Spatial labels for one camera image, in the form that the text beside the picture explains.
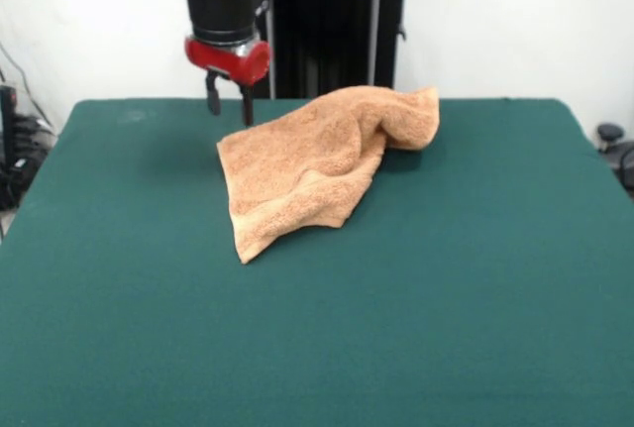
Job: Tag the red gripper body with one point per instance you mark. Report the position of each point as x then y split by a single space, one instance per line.
223 60

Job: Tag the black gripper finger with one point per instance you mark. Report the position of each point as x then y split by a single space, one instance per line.
247 107
213 97

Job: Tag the tan terry towel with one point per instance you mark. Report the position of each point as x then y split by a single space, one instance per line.
297 169

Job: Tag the black equipment pile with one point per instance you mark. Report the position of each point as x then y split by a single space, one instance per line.
25 149

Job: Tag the black computer tower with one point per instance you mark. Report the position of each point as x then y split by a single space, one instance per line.
7 120

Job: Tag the dark green table cloth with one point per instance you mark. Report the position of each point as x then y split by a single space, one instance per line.
148 348

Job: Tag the black office chair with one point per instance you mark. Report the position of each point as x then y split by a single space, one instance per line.
619 149

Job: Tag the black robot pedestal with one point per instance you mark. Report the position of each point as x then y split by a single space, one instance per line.
322 50

